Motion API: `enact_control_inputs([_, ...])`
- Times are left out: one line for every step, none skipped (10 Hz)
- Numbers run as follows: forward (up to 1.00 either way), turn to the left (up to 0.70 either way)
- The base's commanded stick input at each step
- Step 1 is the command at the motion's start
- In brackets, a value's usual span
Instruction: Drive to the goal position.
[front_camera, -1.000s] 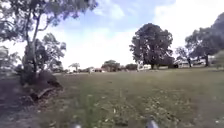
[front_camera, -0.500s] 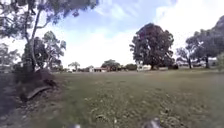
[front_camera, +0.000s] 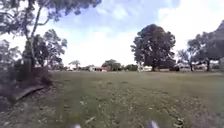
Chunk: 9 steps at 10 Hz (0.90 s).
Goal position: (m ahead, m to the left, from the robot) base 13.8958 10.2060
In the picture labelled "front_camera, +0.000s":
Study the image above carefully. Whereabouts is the wide low distant tree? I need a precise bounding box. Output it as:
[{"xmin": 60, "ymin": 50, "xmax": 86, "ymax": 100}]
[{"xmin": 101, "ymin": 58, "xmax": 123, "ymax": 72}]

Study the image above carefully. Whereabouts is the low white building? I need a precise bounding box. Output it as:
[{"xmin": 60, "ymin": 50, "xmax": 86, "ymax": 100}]
[{"xmin": 141, "ymin": 65, "xmax": 154, "ymax": 72}]

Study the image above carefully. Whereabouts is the green grass field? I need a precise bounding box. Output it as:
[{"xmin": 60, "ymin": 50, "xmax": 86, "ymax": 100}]
[{"xmin": 0, "ymin": 70, "xmax": 224, "ymax": 128}]

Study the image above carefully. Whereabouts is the small distant tree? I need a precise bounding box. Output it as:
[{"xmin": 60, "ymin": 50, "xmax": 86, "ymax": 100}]
[{"xmin": 68, "ymin": 59, "xmax": 82, "ymax": 71}]

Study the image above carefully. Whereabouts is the large dark round tree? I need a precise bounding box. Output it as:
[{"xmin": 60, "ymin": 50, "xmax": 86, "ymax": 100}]
[{"xmin": 130, "ymin": 23, "xmax": 177, "ymax": 72}]

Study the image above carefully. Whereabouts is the dark bush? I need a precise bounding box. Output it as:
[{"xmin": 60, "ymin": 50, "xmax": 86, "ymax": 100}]
[{"xmin": 13, "ymin": 58, "xmax": 54, "ymax": 88}]

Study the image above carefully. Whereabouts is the tall tree with pale trunk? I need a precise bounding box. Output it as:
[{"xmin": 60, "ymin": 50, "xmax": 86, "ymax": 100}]
[{"xmin": 0, "ymin": 0, "xmax": 103, "ymax": 73}]

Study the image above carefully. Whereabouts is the fallen log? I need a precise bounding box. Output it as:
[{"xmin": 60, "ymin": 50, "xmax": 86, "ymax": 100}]
[{"xmin": 14, "ymin": 85, "xmax": 45, "ymax": 101}]

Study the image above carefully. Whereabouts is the group of dark trees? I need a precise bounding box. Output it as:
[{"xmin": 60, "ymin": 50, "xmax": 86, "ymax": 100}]
[{"xmin": 177, "ymin": 19, "xmax": 224, "ymax": 72}]

